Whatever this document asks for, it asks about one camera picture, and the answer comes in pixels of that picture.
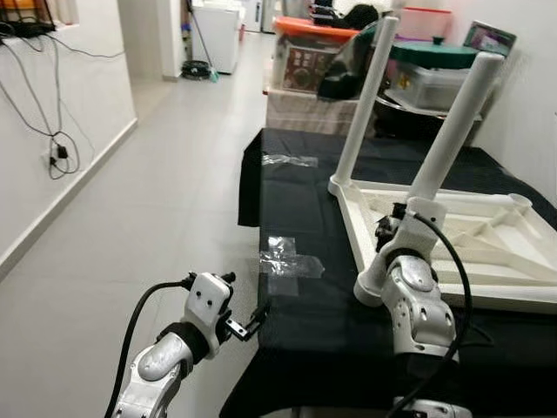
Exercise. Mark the clear plastic bag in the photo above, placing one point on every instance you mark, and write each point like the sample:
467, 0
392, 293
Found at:
289, 160

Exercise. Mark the cloth covered bench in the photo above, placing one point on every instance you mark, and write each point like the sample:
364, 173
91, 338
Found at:
305, 113

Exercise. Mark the black round bowl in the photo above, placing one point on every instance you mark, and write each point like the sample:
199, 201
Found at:
400, 117

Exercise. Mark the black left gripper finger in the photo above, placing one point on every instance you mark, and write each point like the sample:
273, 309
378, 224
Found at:
258, 318
228, 277

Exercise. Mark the black table cloth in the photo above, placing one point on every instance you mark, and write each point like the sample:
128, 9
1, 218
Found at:
305, 348

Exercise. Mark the clear tape patch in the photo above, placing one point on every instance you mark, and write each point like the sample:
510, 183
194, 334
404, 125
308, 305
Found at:
291, 264

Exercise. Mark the storage box with orange lid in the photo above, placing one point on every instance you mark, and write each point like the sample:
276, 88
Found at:
305, 61

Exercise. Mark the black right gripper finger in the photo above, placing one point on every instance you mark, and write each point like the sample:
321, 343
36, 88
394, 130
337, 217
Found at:
379, 235
398, 209

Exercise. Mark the broom with teal head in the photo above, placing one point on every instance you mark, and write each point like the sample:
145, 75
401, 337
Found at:
212, 77

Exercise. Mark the white appliance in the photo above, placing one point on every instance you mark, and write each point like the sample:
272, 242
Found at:
222, 35

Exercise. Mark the clear plastic storage box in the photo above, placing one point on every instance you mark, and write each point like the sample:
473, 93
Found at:
435, 87

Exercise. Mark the grey framed screen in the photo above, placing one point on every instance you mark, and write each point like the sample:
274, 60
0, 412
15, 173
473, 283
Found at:
487, 39

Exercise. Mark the green round lid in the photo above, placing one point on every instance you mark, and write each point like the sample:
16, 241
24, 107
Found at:
435, 54

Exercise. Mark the cream plastic children table top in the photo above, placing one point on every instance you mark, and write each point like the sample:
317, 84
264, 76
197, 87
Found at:
522, 298

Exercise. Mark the black bag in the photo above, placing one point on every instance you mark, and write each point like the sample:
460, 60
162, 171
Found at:
344, 70

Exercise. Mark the black power adapter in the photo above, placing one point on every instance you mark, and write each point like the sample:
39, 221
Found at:
61, 152

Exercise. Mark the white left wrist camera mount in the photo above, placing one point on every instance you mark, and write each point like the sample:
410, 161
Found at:
209, 300

